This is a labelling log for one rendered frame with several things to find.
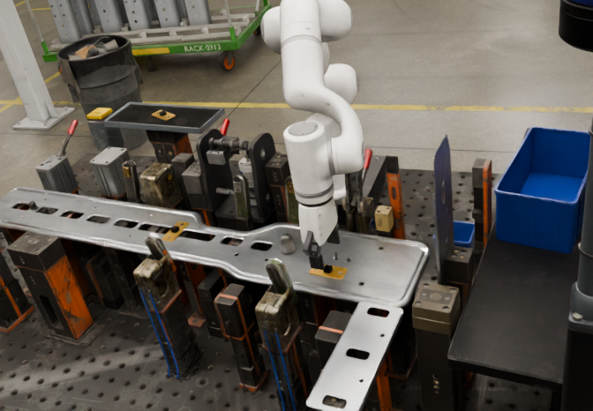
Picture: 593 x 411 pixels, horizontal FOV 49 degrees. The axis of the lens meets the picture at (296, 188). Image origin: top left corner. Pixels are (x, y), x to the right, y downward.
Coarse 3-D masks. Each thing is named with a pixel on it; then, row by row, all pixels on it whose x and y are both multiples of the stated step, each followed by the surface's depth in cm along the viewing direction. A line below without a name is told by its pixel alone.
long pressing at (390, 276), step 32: (32, 192) 204; (0, 224) 191; (32, 224) 188; (64, 224) 185; (96, 224) 182; (160, 224) 176; (192, 224) 174; (288, 224) 166; (192, 256) 162; (224, 256) 159; (256, 256) 157; (288, 256) 155; (352, 256) 151; (384, 256) 150; (416, 256) 148; (320, 288) 144; (352, 288) 142; (384, 288) 140; (416, 288) 140
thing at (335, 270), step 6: (312, 270) 149; (318, 270) 149; (324, 270) 147; (330, 270) 147; (336, 270) 148; (342, 270) 147; (324, 276) 147; (330, 276) 146; (336, 276) 146; (342, 276) 145
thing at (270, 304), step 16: (272, 288) 140; (288, 288) 138; (272, 304) 135; (288, 304) 138; (272, 320) 134; (288, 320) 140; (272, 336) 136; (288, 336) 139; (272, 352) 142; (288, 352) 141; (288, 368) 143; (304, 368) 149; (288, 384) 143; (304, 384) 150; (288, 400) 147; (304, 400) 152
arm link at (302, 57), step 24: (288, 48) 138; (312, 48) 137; (288, 72) 136; (312, 72) 135; (288, 96) 135; (312, 96) 133; (336, 96) 132; (336, 120) 134; (336, 144) 128; (360, 144) 129; (336, 168) 129; (360, 168) 130
